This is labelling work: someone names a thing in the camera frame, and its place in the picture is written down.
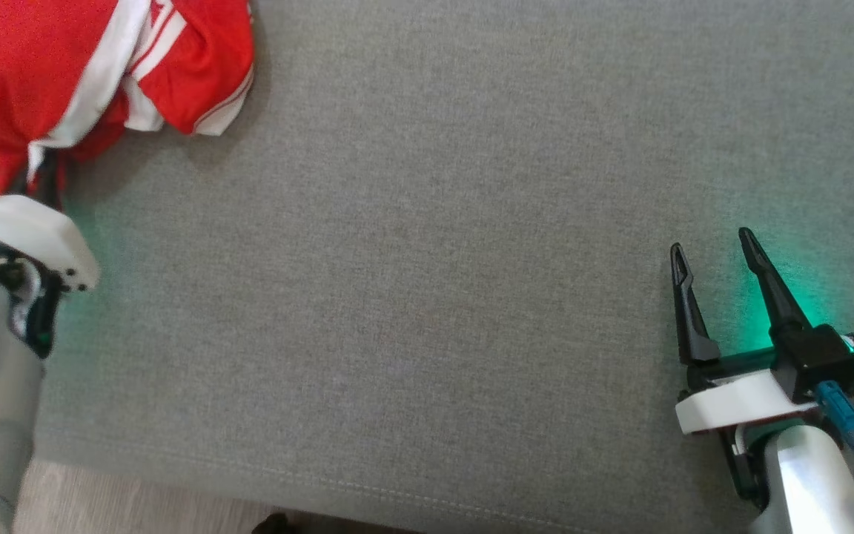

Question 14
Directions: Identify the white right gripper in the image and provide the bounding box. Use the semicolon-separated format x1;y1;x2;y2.
669;227;822;514

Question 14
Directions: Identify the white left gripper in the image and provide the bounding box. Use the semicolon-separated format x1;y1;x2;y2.
0;148;100;358

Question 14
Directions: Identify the red shorts white trim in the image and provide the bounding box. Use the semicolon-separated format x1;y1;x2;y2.
0;0;155;198

